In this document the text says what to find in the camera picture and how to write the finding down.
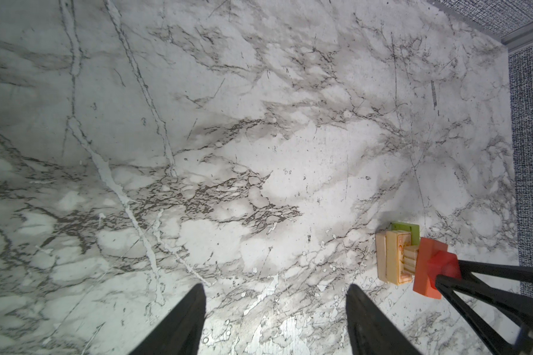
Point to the printed wood block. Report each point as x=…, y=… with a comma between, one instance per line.
x=401, y=257

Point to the aluminium right corner post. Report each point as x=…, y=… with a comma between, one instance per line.
x=519, y=39

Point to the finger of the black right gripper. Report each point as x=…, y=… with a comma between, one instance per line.
x=518, y=273
x=503, y=320

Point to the lime green rectangular block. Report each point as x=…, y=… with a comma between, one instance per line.
x=411, y=228

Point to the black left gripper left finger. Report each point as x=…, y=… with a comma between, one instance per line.
x=180, y=331

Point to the plain wood rectangular block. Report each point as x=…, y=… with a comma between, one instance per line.
x=380, y=244

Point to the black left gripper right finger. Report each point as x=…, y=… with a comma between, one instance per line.
x=370, y=331

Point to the orange red rectangular block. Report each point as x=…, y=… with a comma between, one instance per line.
x=428, y=248

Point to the small red cube block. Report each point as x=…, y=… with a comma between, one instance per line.
x=443, y=263

